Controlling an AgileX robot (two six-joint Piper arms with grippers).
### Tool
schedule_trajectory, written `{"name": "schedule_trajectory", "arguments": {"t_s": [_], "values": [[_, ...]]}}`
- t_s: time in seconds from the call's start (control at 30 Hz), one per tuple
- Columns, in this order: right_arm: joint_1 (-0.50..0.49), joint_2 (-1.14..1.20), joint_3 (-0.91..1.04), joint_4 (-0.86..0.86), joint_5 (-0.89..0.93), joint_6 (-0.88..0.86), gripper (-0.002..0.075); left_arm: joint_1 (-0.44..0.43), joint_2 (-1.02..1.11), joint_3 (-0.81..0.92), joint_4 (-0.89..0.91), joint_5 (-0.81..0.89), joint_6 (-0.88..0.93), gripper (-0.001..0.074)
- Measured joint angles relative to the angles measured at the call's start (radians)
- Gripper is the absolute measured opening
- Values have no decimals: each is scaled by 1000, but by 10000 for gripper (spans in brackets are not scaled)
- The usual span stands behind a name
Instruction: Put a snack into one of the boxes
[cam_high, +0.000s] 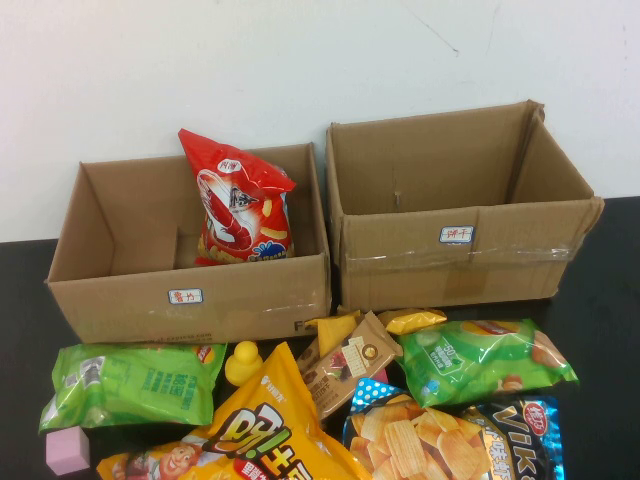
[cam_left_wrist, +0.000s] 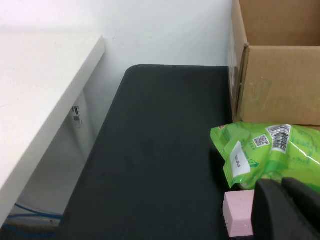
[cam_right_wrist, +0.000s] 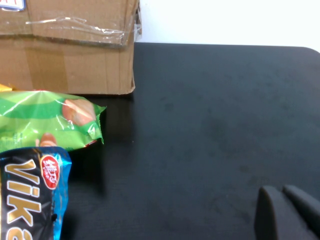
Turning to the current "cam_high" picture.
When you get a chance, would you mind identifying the red prawn cracker bag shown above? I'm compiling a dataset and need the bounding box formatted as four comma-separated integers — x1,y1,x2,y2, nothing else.
177,127,297,267

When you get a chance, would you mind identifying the small yellow snack packet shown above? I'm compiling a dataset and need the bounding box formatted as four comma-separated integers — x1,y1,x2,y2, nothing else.
305,309,362,357
377,308,449,335

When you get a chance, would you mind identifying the large yellow snack bag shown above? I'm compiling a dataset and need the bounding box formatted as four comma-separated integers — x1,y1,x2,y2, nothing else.
95,341,374,480

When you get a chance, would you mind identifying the cardboard box with clear tape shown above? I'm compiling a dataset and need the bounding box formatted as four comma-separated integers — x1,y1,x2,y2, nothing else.
324,99,606,314

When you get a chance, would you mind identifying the cardboard box with open flaps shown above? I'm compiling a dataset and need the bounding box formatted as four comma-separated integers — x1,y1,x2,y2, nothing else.
43,142,334,346

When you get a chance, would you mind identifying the brown biscuit packet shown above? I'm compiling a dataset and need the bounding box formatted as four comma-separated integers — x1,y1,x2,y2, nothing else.
296,309,405,422

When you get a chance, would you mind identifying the yellow rubber duck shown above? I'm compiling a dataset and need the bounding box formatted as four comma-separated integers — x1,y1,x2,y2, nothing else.
223,339,265,387

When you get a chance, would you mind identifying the green potato chips bag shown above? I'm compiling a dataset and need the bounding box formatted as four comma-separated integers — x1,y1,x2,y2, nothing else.
394,318,581,409

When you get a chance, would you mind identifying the green chips bag barcode side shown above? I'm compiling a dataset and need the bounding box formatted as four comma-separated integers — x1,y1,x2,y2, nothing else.
38,342,229,434

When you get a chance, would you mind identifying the blue black ridged chips bag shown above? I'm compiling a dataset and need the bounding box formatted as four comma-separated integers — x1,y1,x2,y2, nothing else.
342,377,564,480

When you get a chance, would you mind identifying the pink cube block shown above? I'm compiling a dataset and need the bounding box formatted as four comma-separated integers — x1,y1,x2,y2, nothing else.
44,426,92,476

